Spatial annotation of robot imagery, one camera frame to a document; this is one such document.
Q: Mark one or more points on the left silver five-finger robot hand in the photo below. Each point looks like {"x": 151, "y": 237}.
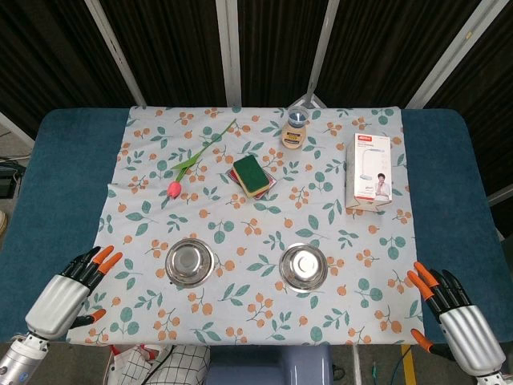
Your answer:
{"x": 56, "y": 305}

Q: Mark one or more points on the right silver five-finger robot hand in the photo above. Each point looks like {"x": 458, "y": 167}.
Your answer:
{"x": 471, "y": 337}

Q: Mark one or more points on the small stainless steel bowl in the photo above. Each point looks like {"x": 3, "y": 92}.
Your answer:
{"x": 188, "y": 262}
{"x": 303, "y": 266}

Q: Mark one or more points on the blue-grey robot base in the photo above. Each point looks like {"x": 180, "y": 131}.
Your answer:
{"x": 272, "y": 367}

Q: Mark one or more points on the white shoe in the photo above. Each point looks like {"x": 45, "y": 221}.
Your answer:
{"x": 2, "y": 221}

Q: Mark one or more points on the black white checked bag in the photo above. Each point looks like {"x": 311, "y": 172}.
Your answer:
{"x": 180, "y": 367}

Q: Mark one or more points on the pink artificial tulip flower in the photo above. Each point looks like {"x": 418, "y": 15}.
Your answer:
{"x": 174, "y": 189}

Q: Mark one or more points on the floral print tablecloth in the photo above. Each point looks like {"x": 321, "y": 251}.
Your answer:
{"x": 248, "y": 313}

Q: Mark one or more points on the white desk lamp box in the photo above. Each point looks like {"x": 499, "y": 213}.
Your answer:
{"x": 368, "y": 172}

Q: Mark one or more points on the green and yellow sponge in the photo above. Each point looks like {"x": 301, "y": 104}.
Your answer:
{"x": 250, "y": 173}

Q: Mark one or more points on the red rectangular tray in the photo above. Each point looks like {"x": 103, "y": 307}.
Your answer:
{"x": 265, "y": 193}

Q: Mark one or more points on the beige sauce bottle clear cap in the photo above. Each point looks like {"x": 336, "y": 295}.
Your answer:
{"x": 293, "y": 138}

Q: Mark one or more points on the white metal frame post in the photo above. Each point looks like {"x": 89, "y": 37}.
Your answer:
{"x": 116, "y": 52}
{"x": 229, "y": 52}
{"x": 445, "y": 56}
{"x": 320, "y": 48}

